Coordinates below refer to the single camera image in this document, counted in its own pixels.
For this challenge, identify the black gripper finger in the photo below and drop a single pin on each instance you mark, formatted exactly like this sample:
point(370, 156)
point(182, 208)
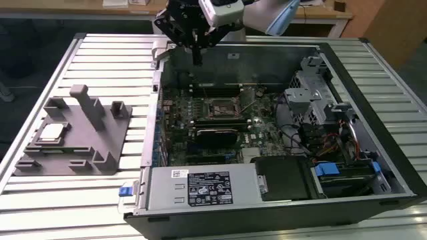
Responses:
point(174, 30)
point(214, 37)

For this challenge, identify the thin metal locking lever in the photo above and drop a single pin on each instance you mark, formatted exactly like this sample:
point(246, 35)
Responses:
point(250, 105)

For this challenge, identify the silver square CPU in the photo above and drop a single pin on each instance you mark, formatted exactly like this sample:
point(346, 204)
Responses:
point(54, 131)

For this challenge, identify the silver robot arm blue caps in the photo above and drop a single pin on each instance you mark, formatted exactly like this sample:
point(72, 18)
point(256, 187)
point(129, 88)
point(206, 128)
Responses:
point(282, 20)

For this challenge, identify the CPU socket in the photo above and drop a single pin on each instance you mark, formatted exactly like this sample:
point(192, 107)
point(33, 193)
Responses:
point(224, 108)

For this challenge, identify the white cardboard box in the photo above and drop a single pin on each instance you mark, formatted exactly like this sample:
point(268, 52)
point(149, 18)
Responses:
point(140, 2)
point(116, 3)

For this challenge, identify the black RAM stick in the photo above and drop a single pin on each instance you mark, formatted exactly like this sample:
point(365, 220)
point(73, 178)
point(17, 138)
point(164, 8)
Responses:
point(221, 122)
point(208, 85)
point(224, 127)

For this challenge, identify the black RAM slot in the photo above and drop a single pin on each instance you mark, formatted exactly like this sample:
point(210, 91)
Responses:
point(204, 93)

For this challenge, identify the round coin battery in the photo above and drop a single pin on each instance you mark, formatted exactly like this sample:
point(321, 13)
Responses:
point(260, 94)

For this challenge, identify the wooden desk white legs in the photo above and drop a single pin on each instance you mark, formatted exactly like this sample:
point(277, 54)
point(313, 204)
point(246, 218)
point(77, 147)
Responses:
point(84, 11)

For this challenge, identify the silver metal drive cage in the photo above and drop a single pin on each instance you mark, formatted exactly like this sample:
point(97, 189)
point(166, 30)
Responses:
point(312, 82)

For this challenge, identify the small black box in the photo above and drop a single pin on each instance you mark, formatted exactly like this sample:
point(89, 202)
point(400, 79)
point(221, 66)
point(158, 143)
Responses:
point(340, 6)

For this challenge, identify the black graphics card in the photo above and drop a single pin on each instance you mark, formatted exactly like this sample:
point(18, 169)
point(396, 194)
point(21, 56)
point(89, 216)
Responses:
point(217, 137)

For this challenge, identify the green motherboard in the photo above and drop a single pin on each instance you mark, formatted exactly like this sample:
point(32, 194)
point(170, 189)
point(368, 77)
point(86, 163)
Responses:
point(268, 130)

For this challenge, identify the silver chipset heatsink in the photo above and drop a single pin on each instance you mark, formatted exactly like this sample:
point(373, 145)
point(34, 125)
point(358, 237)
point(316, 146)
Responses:
point(252, 152)

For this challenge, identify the black expansion slot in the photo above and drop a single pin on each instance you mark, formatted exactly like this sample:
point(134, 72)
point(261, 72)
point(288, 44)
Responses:
point(208, 159)

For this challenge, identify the grey plastic parts rack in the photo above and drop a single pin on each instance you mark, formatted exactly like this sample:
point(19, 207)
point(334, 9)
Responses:
point(84, 140)

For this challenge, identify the wooden cabinet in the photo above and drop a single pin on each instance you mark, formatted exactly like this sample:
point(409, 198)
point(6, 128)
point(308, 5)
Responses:
point(394, 30)

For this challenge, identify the grey metal leg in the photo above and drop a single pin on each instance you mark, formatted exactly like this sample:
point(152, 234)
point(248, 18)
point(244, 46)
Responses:
point(6, 93)

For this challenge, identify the silver power supply unit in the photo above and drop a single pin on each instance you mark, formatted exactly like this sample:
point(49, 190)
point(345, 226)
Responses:
point(168, 190)

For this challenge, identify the blue disk carrier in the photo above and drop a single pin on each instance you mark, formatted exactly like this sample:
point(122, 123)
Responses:
point(328, 170)

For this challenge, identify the blue power supply latch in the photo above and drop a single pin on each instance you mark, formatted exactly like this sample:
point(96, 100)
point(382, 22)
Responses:
point(125, 191)

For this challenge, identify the small blue plastic clip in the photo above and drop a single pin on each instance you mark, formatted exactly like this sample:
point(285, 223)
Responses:
point(376, 167)

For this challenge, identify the black open PC case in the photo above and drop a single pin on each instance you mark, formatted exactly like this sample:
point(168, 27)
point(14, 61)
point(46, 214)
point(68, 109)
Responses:
point(268, 225)

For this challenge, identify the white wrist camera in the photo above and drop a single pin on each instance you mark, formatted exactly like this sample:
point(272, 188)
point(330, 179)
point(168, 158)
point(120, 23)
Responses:
point(224, 12)

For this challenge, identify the grey plastic bracket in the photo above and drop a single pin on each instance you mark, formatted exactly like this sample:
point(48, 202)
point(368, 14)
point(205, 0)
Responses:
point(341, 108)

